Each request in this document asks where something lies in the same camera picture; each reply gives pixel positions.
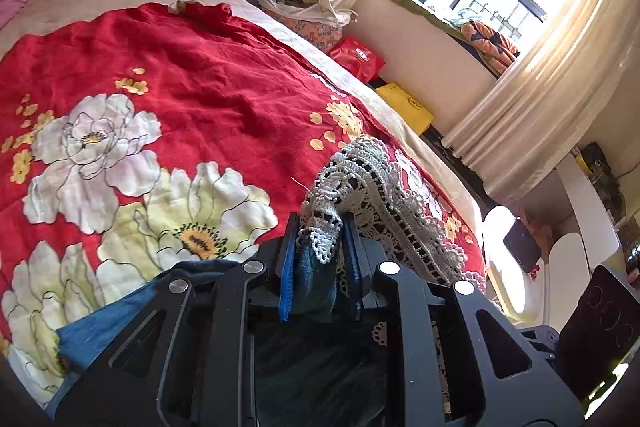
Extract red plastic bag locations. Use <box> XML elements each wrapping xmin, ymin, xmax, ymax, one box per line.
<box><xmin>329</xmin><ymin>36</ymin><xmax>387</xmax><ymax>83</ymax></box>

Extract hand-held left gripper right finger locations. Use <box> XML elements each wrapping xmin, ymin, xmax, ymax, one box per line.
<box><xmin>342</xmin><ymin>212</ymin><xmax>586</xmax><ymax>427</ymax></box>

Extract green sill cover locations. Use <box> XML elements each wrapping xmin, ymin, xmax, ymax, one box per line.
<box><xmin>370</xmin><ymin>0</ymin><xmax>501</xmax><ymax>78</ymax></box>

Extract white chair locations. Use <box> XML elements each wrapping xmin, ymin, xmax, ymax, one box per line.
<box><xmin>542</xmin><ymin>232</ymin><xmax>597</xmax><ymax>326</ymax></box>

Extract yellow box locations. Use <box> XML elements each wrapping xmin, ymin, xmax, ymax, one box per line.
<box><xmin>375</xmin><ymin>82</ymin><xmax>436</xmax><ymax>136</ymax></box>

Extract black tablet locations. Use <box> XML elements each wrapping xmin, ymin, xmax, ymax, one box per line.
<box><xmin>502</xmin><ymin>217</ymin><xmax>543</xmax><ymax>273</ymax></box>

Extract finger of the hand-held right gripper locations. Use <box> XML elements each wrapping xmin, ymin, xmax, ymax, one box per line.
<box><xmin>519</xmin><ymin>328</ymin><xmax>560</xmax><ymax>361</ymax></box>

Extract white table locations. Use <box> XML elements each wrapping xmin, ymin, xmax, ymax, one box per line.
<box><xmin>555</xmin><ymin>154</ymin><xmax>634</xmax><ymax>278</ymax></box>

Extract pink floral pillow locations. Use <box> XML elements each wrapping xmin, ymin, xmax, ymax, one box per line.
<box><xmin>280</xmin><ymin>14</ymin><xmax>347</xmax><ymax>56</ymax></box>

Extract orange striped cloth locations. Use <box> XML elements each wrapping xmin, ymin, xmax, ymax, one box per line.
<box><xmin>460</xmin><ymin>19</ymin><xmax>522</xmax><ymax>78</ymax></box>

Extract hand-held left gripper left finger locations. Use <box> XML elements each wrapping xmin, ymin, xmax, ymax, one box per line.
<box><xmin>55</xmin><ymin>213</ymin><xmax>302</xmax><ymax>427</ymax></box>

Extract red floral blanket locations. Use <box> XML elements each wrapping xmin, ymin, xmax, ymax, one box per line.
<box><xmin>0</xmin><ymin>2</ymin><xmax>488</xmax><ymax>408</ymax></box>

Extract blue denim pants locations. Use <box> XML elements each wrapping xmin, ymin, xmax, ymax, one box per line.
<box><xmin>45</xmin><ymin>134</ymin><xmax>493</xmax><ymax>427</ymax></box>

